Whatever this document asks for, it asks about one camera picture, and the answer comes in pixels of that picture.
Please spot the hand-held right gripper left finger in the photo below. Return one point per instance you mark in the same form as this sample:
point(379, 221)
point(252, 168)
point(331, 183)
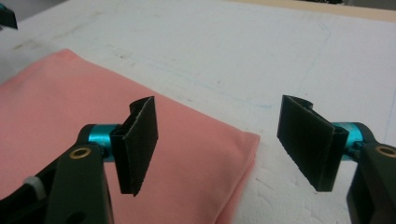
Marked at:
point(135, 146)

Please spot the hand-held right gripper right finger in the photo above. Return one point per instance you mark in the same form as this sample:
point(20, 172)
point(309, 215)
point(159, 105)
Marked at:
point(311, 143)

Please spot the pink tank top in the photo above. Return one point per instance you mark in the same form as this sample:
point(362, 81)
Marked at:
point(62, 118)

